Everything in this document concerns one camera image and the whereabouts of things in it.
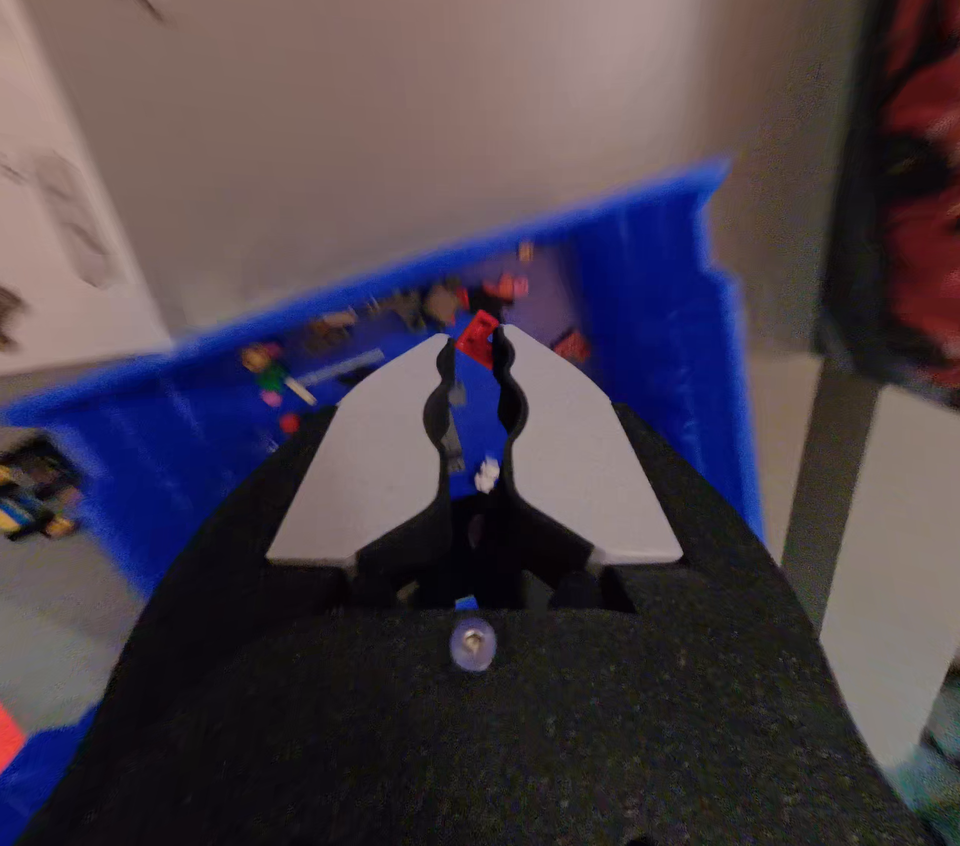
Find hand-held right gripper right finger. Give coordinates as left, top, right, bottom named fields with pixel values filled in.
left=490, top=323, right=685, bottom=567

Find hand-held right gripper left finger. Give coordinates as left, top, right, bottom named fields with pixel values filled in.
left=266, top=334, right=456, bottom=571

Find blue plastic bin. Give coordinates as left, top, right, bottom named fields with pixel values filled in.
left=0, top=156, right=766, bottom=600

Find red lego plate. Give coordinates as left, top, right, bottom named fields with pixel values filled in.
left=454, top=310, right=502, bottom=369

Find scattered loose lego pieces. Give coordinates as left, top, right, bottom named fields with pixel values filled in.
left=240, top=239, right=594, bottom=496

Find black yellow lego vehicle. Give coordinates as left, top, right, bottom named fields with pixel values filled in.
left=0, top=432, right=82, bottom=541

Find red and black cloth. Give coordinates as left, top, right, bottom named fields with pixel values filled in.
left=816, top=0, right=960, bottom=408

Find small red flat object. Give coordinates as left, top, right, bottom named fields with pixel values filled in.
left=0, top=704, right=28, bottom=774

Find grey metal post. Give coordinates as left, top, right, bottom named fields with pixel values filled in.
left=780, top=351, right=880, bottom=631

